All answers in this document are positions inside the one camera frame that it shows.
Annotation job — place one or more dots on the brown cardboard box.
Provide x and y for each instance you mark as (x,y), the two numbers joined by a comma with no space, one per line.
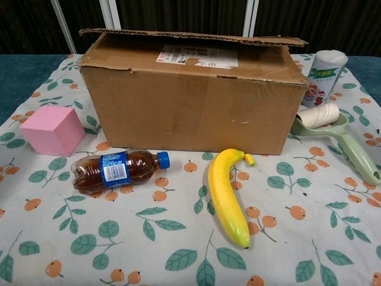
(190,113)

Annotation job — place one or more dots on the yellow toy banana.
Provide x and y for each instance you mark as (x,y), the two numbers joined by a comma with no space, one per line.
(226,196)

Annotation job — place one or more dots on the cola bottle with blue label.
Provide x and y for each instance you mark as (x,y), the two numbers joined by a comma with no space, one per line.
(116,171)

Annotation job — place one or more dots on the floral print tablecloth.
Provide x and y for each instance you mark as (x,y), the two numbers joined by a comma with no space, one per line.
(149,238)

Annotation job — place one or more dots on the pink cube block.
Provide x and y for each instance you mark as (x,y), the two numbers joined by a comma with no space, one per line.
(50,131)

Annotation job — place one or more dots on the white canister with green label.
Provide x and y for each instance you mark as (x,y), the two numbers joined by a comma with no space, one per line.
(323,80)

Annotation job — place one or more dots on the green lint roller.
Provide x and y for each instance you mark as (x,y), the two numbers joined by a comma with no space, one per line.
(351,149)

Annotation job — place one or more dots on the double white frame post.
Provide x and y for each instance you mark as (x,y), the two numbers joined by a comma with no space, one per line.
(251,15)

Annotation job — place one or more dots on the wide white frame post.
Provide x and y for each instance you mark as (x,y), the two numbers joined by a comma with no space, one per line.
(109,13)

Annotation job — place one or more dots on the thin white frame post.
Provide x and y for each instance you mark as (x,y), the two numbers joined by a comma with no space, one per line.
(66,29)

